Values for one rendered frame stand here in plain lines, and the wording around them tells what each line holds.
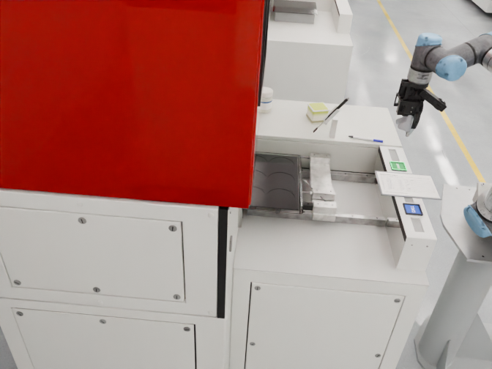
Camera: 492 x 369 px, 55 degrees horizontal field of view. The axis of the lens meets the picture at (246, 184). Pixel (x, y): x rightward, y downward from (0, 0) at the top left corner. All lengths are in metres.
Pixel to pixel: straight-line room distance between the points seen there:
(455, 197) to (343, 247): 0.59
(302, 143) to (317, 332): 0.74
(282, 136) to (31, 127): 1.09
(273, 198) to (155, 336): 0.61
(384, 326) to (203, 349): 0.63
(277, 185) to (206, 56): 0.91
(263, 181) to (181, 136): 0.79
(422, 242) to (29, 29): 1.21
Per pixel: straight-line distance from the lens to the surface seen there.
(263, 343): 1.82
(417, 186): 1.78
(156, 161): 1.07
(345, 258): 1.62
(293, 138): 1.93
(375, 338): 1.80
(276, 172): 1.82
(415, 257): 1.61
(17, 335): 1.70
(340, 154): 1.98
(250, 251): 1.59
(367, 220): 1.75
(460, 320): 2.24
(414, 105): 1.71
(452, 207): 1.99
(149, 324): 1.47
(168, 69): 0.96
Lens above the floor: 1.92
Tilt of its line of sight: 36 degrees down
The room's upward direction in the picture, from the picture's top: 3 degrees clockwise
